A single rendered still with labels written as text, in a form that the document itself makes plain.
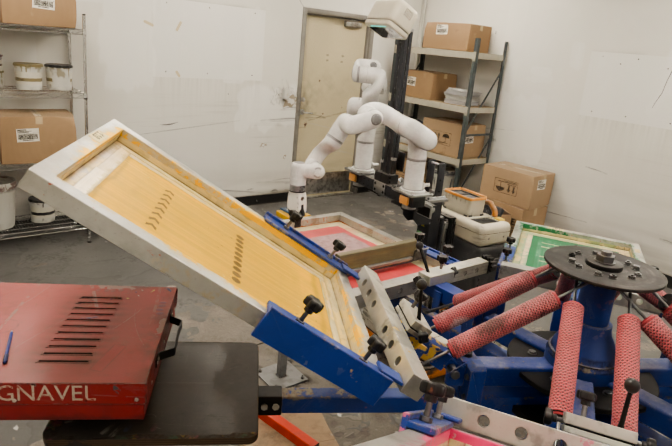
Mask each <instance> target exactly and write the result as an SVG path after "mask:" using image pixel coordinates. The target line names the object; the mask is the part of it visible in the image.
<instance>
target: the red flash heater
mask: <svg viewBox="0 0 672 446"><path fill-rule="evenodd" d="M177 293H178V288H176V287H147V286H111V285H75V284H38V283H2V282H0V420H115V419H144V417H145V414H146V411H147V407H148V404H149V401H150V397H151V394H152V391H153V387H154V384H155V381H156V377H157V374H158V371H159V367H160V364H161V361H162V360H159V362H158V365H157V368H155V360H156V357H157V354H158V353H159V352H161V351H164V350H165V347H166V344H167V341H168V337H169V334H170V331H171V327H172V323H170V313H171V310H173V317H175V308H176V306H177ZM11 331H13V336H12V340H11V345H10V349H9V353H8V354H9V356H8V361H7V363H6V364H3V363H2V362H3V358H4V355H5V350H6V346H7V342H8V338H9V334H10V332H11Z"/></svg>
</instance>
